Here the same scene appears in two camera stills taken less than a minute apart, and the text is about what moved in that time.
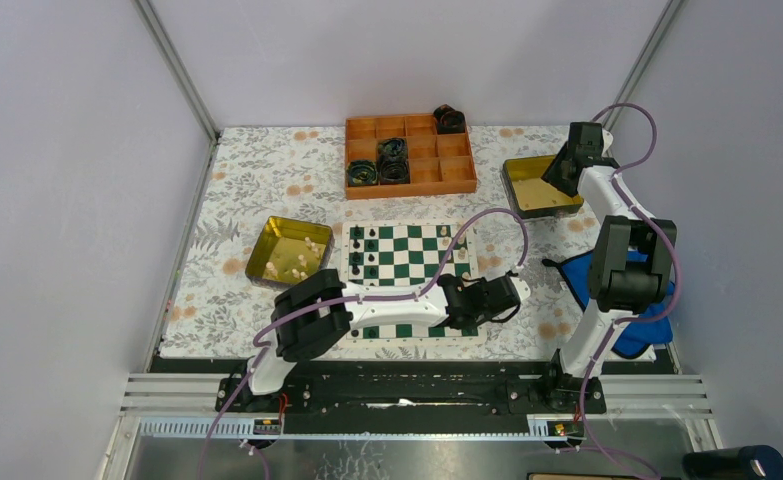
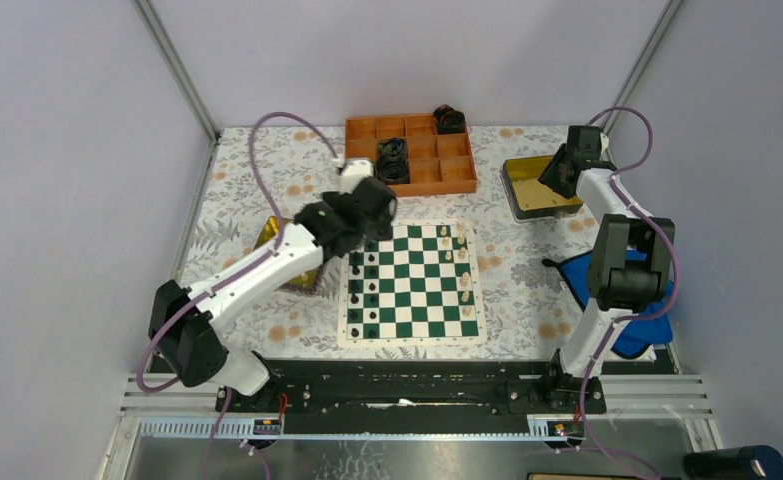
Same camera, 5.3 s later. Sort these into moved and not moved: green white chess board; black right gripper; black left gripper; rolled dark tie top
Moved: black left gripper
Not moved: green white chess board; black right gripper; rolled dark tie top
